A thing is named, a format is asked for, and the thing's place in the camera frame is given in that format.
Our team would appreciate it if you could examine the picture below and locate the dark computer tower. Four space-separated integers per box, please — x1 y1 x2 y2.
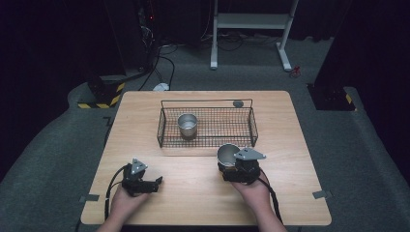
133 0 162 73

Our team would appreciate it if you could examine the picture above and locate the right hand-held gripper black cable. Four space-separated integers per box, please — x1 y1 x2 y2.
256 175 285 226

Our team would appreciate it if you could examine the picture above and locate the person's left hand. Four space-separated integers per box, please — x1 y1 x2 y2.
109 185 150 221

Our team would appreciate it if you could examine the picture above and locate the short silver metal cup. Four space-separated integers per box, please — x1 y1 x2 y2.
177 112 199 140

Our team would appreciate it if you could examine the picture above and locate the black base with yellow stripes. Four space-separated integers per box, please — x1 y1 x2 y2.
307 83 358 112
76 74 127 110

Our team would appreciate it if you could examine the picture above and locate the black floor cable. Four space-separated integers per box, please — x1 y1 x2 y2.
137 43 177 92

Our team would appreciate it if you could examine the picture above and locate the small red clip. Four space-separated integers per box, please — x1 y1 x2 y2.
289 65 303 79

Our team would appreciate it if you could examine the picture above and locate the white metal stand frame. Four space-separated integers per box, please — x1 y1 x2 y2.
210 0 300 73

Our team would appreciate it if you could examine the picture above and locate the person's right hand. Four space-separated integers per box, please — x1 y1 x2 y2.
229 177 273 215

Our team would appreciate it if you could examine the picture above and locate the grey tape piece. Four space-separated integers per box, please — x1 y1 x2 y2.
78 193 101 204
311 189 334 200

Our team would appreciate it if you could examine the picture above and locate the black wire basket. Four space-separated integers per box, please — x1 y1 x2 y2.
156 99 259 149

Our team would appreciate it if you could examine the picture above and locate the tall orange cup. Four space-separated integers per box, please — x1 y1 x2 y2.
217 142 242 171

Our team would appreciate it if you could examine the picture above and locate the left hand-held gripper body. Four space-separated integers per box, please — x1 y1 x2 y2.
121 157 153 197

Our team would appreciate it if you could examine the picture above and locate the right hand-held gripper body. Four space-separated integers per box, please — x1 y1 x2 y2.
224 147 268 186

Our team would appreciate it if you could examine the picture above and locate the hand-held gripper black cable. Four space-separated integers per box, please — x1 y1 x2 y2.
103 164 130 221
256 175 285 226

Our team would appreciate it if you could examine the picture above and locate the left hand-held gripper black cable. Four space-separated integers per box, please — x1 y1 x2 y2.
103 164 130 221

